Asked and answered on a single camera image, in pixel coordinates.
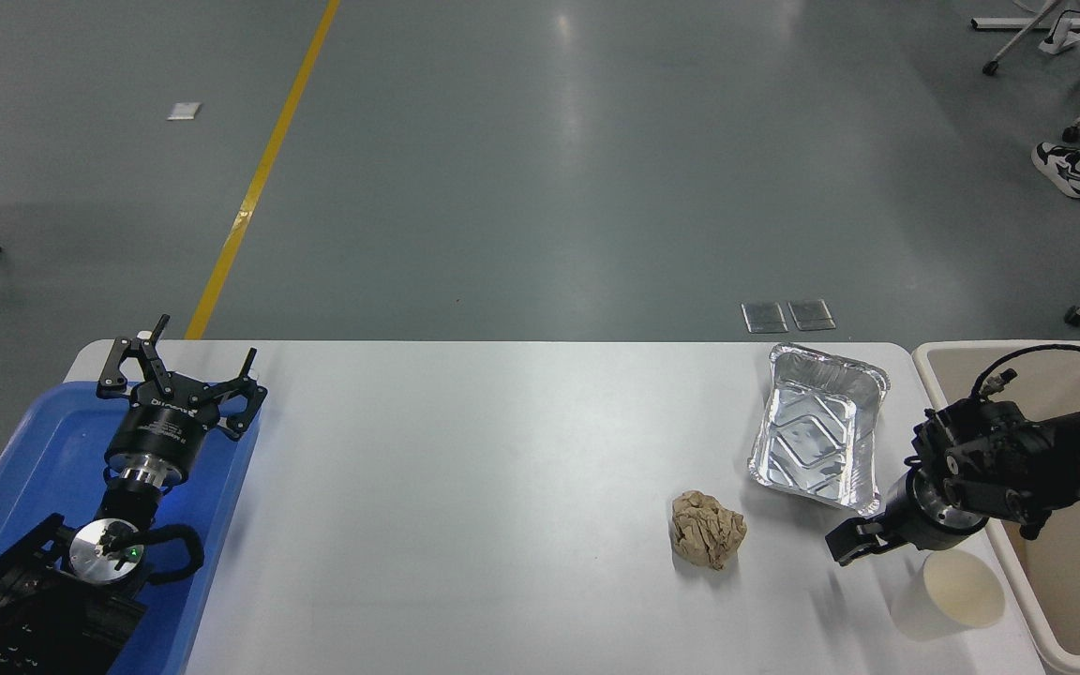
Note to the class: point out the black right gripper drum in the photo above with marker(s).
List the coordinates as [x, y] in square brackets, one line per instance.
[910, 525]

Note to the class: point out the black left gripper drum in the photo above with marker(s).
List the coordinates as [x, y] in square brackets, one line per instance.
[163, 439]

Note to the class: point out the white paper cup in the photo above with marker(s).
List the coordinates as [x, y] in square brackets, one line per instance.
[957, 591]

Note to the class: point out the silver foil tray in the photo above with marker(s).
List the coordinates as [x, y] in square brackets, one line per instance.
[817, 431]

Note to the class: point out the blue plastic tray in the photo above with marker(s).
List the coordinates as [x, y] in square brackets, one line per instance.
[43, 450]

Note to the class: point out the crumpled tan paper ball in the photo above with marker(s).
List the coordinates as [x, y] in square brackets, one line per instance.
[709, 532]

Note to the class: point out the silver floor plate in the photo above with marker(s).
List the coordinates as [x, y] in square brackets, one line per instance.
[765, 317]
[812, 315]

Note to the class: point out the white chair base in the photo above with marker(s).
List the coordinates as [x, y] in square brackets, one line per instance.
[1042, 26]

